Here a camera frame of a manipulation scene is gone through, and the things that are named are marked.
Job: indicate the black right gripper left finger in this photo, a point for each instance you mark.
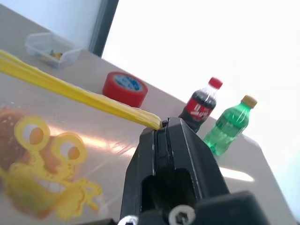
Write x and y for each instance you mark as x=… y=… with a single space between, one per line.
x=137 y=164

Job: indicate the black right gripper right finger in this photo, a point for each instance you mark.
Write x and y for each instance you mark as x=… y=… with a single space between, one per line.
x=194 y=154

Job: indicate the clear yellow-zip plastic bag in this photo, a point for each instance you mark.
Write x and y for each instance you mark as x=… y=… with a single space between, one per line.
x=93 y=145

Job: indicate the green soda bottle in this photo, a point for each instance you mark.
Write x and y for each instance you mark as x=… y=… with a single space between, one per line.
x=229 y=126

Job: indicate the cola bottle red cap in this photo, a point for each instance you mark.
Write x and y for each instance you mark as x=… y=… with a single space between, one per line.
x=199 y=107

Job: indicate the red tape roll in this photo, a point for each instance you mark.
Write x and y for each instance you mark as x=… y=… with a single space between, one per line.
x=124 y=93

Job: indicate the small colourful candies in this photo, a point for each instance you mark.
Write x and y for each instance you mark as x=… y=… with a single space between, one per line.
x=55 y=55

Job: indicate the clear plastic container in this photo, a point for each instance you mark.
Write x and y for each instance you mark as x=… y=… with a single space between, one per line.
x=58 y=47

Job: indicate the dark window post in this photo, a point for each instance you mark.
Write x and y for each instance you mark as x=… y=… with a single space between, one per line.
x=104 y=25

